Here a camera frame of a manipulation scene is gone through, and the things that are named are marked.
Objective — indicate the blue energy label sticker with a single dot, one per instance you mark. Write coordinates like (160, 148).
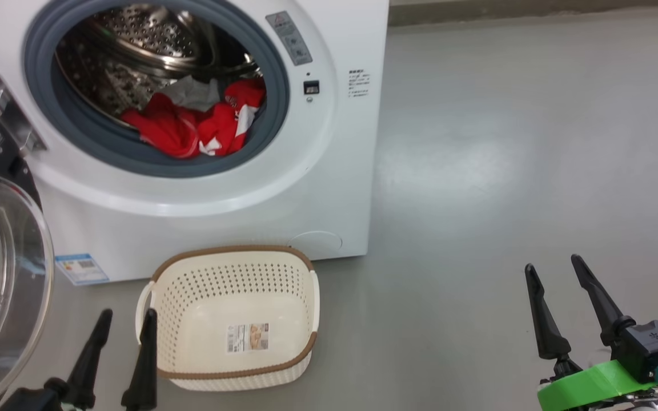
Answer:
(82, 269)

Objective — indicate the grey warning sticker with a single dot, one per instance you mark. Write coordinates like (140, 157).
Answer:
(290, 37)

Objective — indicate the red and white jersey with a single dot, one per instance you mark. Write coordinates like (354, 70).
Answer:
(175, 134)

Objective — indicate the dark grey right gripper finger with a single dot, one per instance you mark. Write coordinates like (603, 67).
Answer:
(603, 311)
(549, 337)

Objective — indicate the white front-load washing machine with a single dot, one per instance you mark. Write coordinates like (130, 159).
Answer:
(220, 217)

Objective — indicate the paper product label sticker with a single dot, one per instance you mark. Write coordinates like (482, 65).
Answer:
(247, 338)

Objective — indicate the cream perforated basket brown rim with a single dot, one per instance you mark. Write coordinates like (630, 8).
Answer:
(237, 374)

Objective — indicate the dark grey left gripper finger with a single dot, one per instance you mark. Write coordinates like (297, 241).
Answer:
(90, 365)
(145, 377)

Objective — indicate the green white right gripper body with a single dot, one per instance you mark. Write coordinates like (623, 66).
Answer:
(586, 391)

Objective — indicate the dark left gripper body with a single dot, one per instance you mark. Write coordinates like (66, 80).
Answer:
(37, 401)

